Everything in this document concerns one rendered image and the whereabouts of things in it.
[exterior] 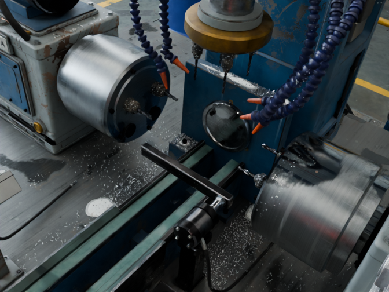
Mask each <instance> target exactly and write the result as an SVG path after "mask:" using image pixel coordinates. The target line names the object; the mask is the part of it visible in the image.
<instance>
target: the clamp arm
mask: <svg viewBox="0 0 389 292"><path fill-rule="evenodd" d="M141 155H142V156H144V157H146V158H147V159H149V160H151V161H152V162H153V163H155V164H157V165H158V166H160V167H162V168H163V169H164V170H167V171H168V172H169V173H171V174H173V175H174V176H176V177H177V178H179V179H180V180H182V181H184V182H185V183H187V184H188V185H190V186H191V187H193V188H194V189H196V190H198V191H199V192H201V193H203V194H204V195H205V196H207V197H209V198H210V199H212V200H215V199H218V198H219V197H220V198H219V200H220V201H222V200H223V202H222V206H223V207H225V208H226V209H228V208H229V207H230V206H231V205H232V203H233V198H234V196H233V195H232V194H230V193H228V192H227V191H225V190H224V189H222V188H221V187H219V186H217V185H215V184H214V183H212V182H211V181H209V179H208V178H206V177H202V176H201V175H199V174H197V173H196V172H194V171H193V170H191V169H190V168H188V167H186V166H184V165H183V164H181V163H179V162H178V161H176V160H175V159H173V158H172V157H170V156H168V155H166V154H165V153H164V152H161V151H160V150H158V149H157V147H155V146H154V145H153V146H152V145H150V144H148V143H145V144H143V145H142V146H141Z"/></svg>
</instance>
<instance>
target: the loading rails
mask: <svg viewBox="0 0 389 292"><path fill-rule="evenodd" d="M213 152H214V149H213V148H211V147H210V146H208V145H207V144H205V140H203V139H202V140H201V141H199V142H198V143H197V144H196V145H195V146H193V147H192V148H191V149H190V150H188V151H187V152H186V153H184V154H183V155H182V156H181V157H180V158H178V159H177V160H176V161H178V162H179V163H181V164H183V165H184V166H186V167H188V168H190V169H191V170H193V171H194V172H196V173H197V174H199V175H201V176H202V177H206V178H208V179H209V177H210V173H211V164H212V156H213ZM244 165H245V163H244V162H241V163H238V162H236V161H235V160H233V159H231V160H230V161H229V162H228V163H227V164H225V165H224V167H223V168H221V169H220V170H219V171H218V172H217V173H216V174H214V175H213V176H212V177H211V178H210V179H209V181H211V182H212V183H214V184H215V185H217V186H219V187H221V188H222V189H224V190H225V191H227V192H228V193H230V194H232V195H233V196H234V198H235V197H236V196H237V195H238V192H239V189H240V183H241V178H242V175H243V172H242V171H239V170H238V167H239V166H241V167H242V168H243V169H244ZM234 198H233V199H234ZM183 201H185V202H184V203H183V204H181V203H182V202H183ZM199 202H204V203H208V204H209V205H210V204H211V203H212V202H213V200H212V199H210V198H209V197H207V196H205V195H204V194H203V193H201V192H199V191H198V190H196V189H194V188H193V187H191V186H190V185H188V184H187V183H185V182H184V181H182V180H180V179H179V178H177V177H176V176H174V175H173V174H171V173H169V172H168V171H167V170H163V171H162V172H161V173H160V174H158V175H157V176H156V177H155V178H153V179H152V180H151V181H150V182H148V183H147V184H146V185H144V186H143V187H142V188H141V189H140V190H138V191H137V192H136V193H135V194H133V195H132V196H131V197H129V198H128V199H127V200H126V201H124V202H123V203H122V204H121V205H120V206H118V207H116V205H112V206H111V207H110V208H109V209H107V210H106V211H105V212H103V213H102V214H101V215H100V216H98V217H97V218H96V219H95V220H93V221H92V222H91V223H90V224H88V225H87V226H86V227H84V228H83V229H82V230H81V231H79V232H78V233H77V234H76V235H74V236H73V237H72V238H70V239H69V240H68V241H67V242H65V243H64V244H63V245H62V246H60V247H59V248H58V249H57V250H55V251H54V252H52V253H51V254H50V255H49V256H47V257H46V258H45V259H44V260H43V261H41V262H40V263H39V264H38V265H36V266H35V267H33V268H32V269H31V270H30V271H28V272H27V273H26V274H25V275H24V276H22V277H21V278H20V279H19V280H17V281H16V282H14V283H13V284H12V285H11V286H9V287H8V288H7V289H6V290H5V291H3V292H84V291H85V290H87V289H88V288H89V287H90V286H91V285H92V284H93V283H94V282H95V281H96V280H97V279H99V278H100V277H101V276H102V275H103V274H104V273H105V272H106V271H107V270H108V269H109V268H111V267H112V266H113V265H114V264H115V263H116V262H118V261H119V260H120V259H121V257H123V256H124V255H125V254H126V253H127V252H128V251H130V250H131V249H132V250H131V251H130V252H129V253H128V254H127V255H126V256H124V257H123V258H122V259H121V260H120V261H119V262H118V263H117V264H116V265H115V266H114V267H113V268H111V269H110V270H109V271H108V272H107V273H106V274H105V275H104V276H103V277H102V278H101V279H99V280H98V281H97V282H96V283H95V284H94V285H92V286H91V287H90V288H89V289H88V290H87V291H86V292H150V289H151V288H152V287H153V286H154V285H155V284H156V283H157V282H158V281H159V280H160V279H161V278H162V277H163V276H164V270H165V269H166V268H167V267H168V266H169V265H170V264H171V263H172V262H173V261H174V260H175V259H176V258H177V257H180V249H181V248H180V247H179V246H178V245H177V240H176V239H175V237H176V236H175V234H174V230H173V227H174V225H175V224H176V223H177V222H178V221H179V220H180V219H183V218H184V217H185V216H186V215H188V214H189V213H190V212H191V211H192V208H193V207H194V206H195V205H196V204H197V203H199ZM180 204H181V205H180ZM179 205H180V207H179V208H177V207H178V206H179ZM176 208H177V209H176ZM175 209H176V210H175ZM174 210H175V211H174ZM172 211H174V212H173V213H172V214H171V215H169V214H170V213H171V212H172ZM217 214H218V217H219V220H221V221H222V222H224V223H225V224H226V223H227V222H228V221H229V220H230V219H231V218H232V217H233V216H234V210H232V209H230V208H228V209H226V208H225V207H223V206H222V207H220V208H219V209H218V210H217ZM168 215H169V216H168ZM167 216H168V217H167ZM166 217H167V218H166ZM165 218H166V219H165ZM164 219H165V220H164ZM163 220H164V221H163ZM162 221H163V222H162ZM161 222H162V223H161ZM159 223H161V224H160V225H159V226H158V227H156V226H157V225H158V224H159ZM155 227H156V228H155ZM154 228H155V229H154ZM152 229H154V230H153V231H152V232H151V233H150V231H151V230H152ZM149 233H150V234H149Z"/></svg>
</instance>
